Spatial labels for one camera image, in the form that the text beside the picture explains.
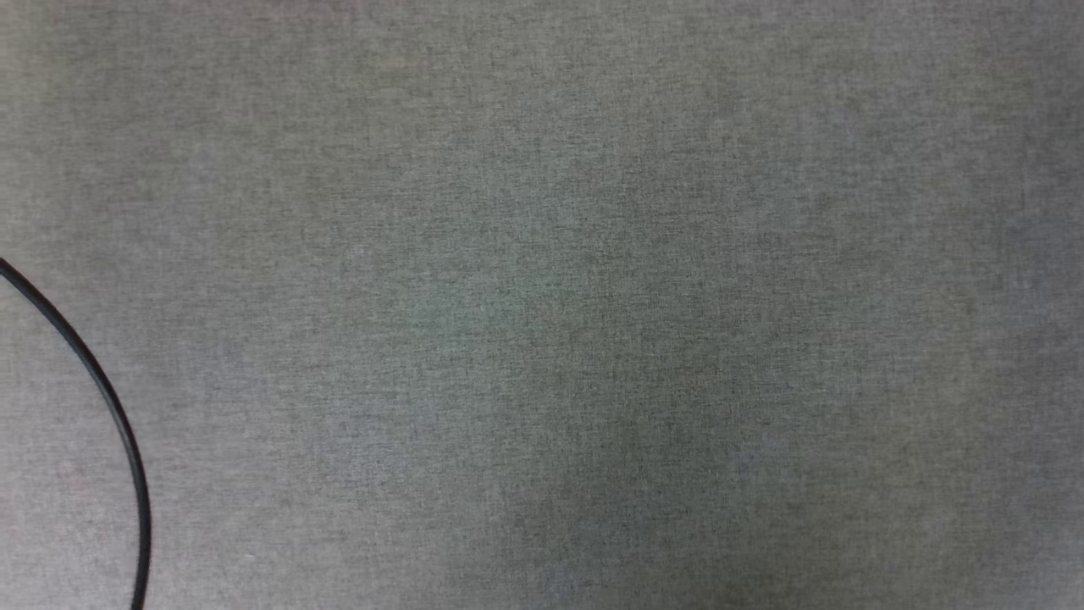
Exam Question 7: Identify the thin black cable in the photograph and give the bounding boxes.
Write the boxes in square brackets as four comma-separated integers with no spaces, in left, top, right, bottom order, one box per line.
[0,257,153,610]

